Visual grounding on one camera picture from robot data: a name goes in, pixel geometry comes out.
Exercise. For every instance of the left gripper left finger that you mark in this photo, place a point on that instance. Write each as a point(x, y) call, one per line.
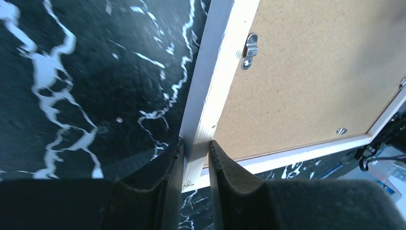
point(148, 199)

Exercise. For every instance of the brown cardboard backing board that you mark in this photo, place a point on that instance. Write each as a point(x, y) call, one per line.
point(325, 71)

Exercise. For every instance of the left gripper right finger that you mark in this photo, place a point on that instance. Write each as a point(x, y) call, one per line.
point(242, 201)

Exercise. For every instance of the white wooden picture frame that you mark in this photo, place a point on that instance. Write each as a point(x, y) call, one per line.
point(228, 44)

